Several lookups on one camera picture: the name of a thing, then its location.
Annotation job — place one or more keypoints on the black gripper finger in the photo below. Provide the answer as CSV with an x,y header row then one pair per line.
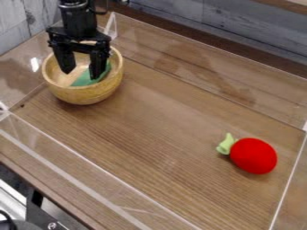
x,y
98,63
66,58

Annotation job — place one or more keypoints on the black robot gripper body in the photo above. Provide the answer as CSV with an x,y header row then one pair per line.
x,y
78,35

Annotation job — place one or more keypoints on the green foam block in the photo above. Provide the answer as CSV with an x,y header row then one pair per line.
x,y
84,80

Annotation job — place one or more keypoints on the brown wooden bowl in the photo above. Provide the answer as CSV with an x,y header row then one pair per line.
x,y
82,95

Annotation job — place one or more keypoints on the red plush tomato toy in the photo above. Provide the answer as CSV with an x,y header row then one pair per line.
x,y
250,153

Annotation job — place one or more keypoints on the clear acrylic corner bracket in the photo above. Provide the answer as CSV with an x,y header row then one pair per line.
x,y
110,27

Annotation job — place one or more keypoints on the black metal table bracket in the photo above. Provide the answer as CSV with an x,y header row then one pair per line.
x,y
48,216

